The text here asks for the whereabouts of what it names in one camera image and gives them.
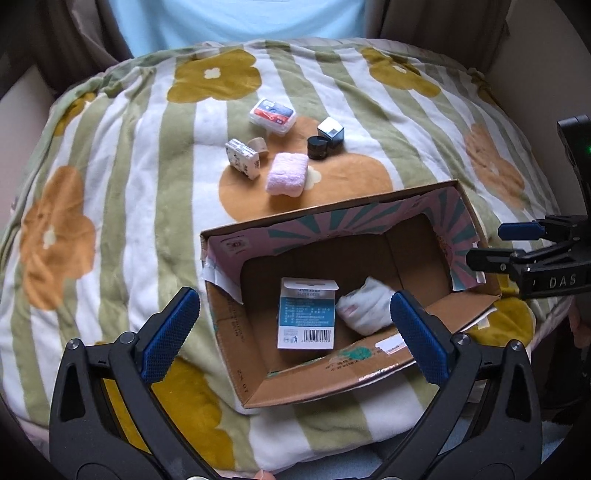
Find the right brown curtain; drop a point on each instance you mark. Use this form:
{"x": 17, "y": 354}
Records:
{"x": 469, "y": 31}

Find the tissue pack with ink print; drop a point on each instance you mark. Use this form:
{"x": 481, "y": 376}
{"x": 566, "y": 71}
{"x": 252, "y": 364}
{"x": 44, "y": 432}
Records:
{"x": 243, "y": 158}

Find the beige padded headboard panel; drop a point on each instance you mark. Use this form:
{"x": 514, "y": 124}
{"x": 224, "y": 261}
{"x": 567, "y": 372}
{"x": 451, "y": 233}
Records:
{"x": 24, "y": 113}

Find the brown curtain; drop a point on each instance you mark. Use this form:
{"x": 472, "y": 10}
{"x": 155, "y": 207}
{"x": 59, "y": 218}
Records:
{"x": 67, "y": 41}
{"x": 469, "y": 31}

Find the red blue floss box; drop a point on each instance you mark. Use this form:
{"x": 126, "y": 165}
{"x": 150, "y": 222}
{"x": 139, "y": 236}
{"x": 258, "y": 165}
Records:
{"x": 274, "y": 117}

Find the person's left hand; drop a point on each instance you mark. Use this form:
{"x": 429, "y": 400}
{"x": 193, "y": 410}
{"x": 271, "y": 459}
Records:
{"x": 263, "y": 475}

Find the left brown curtain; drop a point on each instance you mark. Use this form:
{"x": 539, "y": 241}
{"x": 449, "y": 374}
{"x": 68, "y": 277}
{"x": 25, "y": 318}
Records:
{"x": 67, "y": 41}

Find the beige tape roll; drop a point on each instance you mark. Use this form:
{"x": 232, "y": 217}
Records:
{"x": 258, "y": 145}

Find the small dark blue box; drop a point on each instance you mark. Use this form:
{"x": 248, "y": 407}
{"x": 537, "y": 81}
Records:
{"x": 332, "y": 131}

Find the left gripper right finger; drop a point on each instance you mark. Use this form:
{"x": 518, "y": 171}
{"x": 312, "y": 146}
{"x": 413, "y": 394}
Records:
{"x": 484, "y": 422}

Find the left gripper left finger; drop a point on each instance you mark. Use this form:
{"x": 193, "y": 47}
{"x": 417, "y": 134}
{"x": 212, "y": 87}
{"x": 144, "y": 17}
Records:
{"x": 105, "y": 420}

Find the white blue carton box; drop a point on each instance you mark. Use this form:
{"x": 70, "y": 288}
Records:
{"x": 306, "y": 318}

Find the pink towel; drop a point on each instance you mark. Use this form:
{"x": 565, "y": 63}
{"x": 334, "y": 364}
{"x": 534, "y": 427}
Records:
{"x": 287, "y": 174}

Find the black round jar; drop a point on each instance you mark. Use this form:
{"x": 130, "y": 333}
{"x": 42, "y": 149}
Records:
{"x": 318, "y": 147}

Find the white patterned socks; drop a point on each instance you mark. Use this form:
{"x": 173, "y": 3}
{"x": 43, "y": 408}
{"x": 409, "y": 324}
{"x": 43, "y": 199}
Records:
{"x": 367, "y": 309}

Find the open cardboard box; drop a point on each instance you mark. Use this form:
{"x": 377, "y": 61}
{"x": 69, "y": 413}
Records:
{"x": 273, "y": 283}

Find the light blue hanging sheet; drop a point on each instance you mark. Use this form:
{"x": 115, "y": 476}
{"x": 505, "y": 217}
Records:
{"x": 149, "y": 26}

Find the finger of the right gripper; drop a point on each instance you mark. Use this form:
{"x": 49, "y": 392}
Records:
{"x": 493, "y": 260}
{"x": 521, "y": 231}

